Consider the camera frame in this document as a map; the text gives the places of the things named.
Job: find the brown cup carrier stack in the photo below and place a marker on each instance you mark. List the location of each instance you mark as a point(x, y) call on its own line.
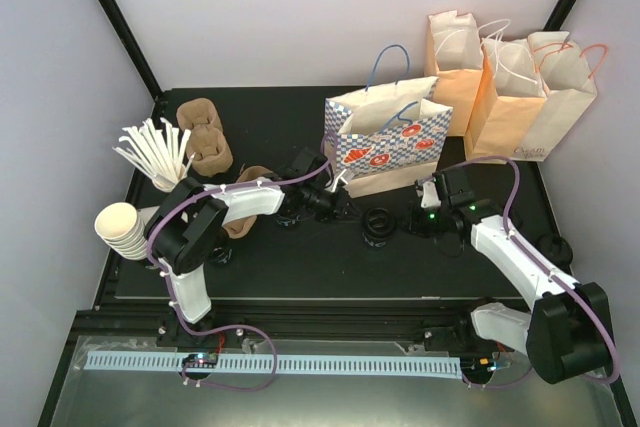
point(207, 144)

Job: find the black coffee cup stack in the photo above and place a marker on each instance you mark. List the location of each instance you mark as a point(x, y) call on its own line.
point(556, 249)

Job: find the blue checkered paper bag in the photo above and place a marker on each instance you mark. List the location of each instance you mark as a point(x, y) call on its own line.
point(386, 135)

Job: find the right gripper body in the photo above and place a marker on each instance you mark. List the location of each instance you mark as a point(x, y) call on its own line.
point(432, 225)

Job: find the orange paper bag white handles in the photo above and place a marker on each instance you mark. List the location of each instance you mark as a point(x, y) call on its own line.
point(455, 55)

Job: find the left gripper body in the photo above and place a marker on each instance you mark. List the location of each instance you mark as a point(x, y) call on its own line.
point(326, 209)

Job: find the beige paper bag orange handles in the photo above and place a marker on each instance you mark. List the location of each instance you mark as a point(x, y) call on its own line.
point(568, 74)

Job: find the orange paper bag middle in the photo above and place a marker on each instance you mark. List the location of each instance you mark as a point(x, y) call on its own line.
point(509, 98)

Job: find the lying white paper cup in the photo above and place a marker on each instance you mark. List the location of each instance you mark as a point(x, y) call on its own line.
point(145, 214)

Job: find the black coffee cup front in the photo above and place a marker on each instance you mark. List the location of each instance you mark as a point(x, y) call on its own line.
point(373, 241)

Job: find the cup of white straws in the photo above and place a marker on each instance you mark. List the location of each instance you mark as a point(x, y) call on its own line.
point(159, 153)

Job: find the white paper cup stack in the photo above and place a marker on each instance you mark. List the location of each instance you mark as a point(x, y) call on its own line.
point(121, 227)

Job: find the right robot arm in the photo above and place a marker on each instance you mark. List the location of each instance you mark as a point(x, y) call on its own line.
point(567, 331)

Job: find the light blue cable duct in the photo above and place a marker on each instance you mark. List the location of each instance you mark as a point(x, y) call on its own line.
point(327, 365)

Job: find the brown carrier half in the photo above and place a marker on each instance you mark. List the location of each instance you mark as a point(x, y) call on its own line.
point(239, 228)

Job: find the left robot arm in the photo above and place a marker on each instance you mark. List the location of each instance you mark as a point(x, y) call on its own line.
point(188, 229)

